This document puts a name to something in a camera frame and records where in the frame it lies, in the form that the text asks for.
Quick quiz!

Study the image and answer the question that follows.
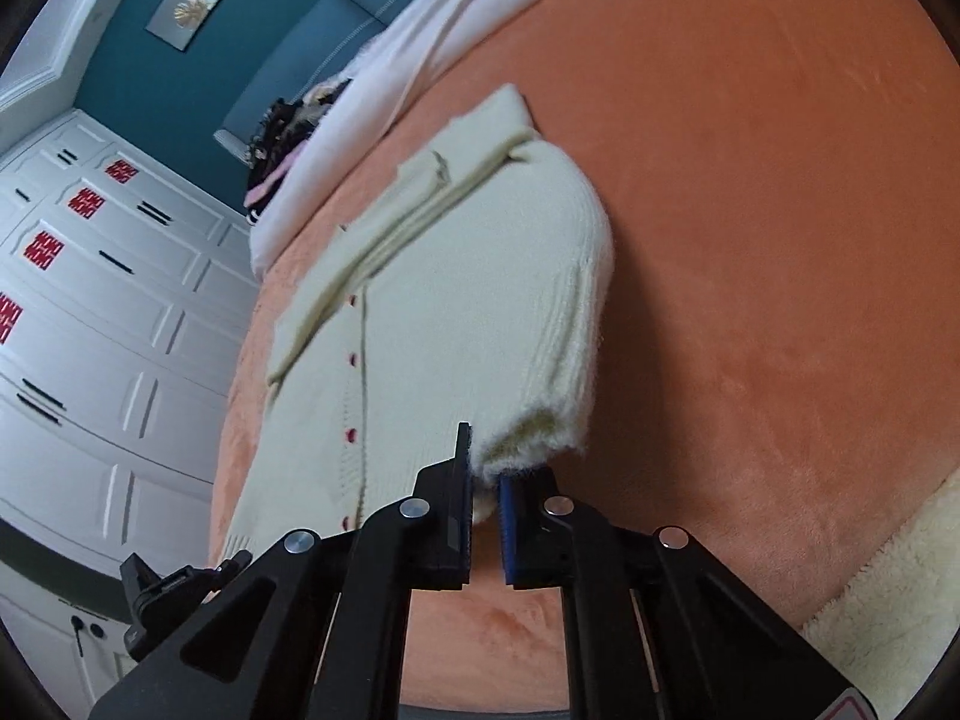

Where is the blue upholstered headboard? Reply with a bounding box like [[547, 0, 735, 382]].
[[214, 0, 526, 166]]

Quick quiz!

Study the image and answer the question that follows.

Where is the white low cabinet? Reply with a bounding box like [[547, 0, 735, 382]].
[[0, 586, 151, 720]]

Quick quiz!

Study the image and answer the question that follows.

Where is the white pink duvet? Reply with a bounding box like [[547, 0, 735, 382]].
[[247, 0, 646, 278]]

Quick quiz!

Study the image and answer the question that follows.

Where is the white panelled wardrobe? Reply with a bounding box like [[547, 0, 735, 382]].
[[0, 109, 263, 541]]

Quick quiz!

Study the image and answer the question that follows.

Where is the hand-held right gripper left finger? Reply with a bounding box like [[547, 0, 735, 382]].
[[88, 421, 475, 720]]

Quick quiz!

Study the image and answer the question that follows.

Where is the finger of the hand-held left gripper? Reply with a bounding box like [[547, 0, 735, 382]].
[[120, 549, 254, 662]]

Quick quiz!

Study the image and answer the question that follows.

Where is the white fluffy blanket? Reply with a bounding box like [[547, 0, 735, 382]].
[[799, 465, 952, 720]]

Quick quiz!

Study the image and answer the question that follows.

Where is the cream knitted cardigan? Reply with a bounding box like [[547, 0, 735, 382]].
[[221, 82, 620, 567]]

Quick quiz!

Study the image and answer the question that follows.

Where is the orange plush blanket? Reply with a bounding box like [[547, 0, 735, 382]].
[[206, 0, 960, 713]]

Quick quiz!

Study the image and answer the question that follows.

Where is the pile of dark clothes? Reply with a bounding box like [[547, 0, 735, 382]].
[[242, 79, 347, 224]]

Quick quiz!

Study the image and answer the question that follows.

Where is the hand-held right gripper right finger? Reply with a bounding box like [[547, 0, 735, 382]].
[[498, 467, 880, 720]]

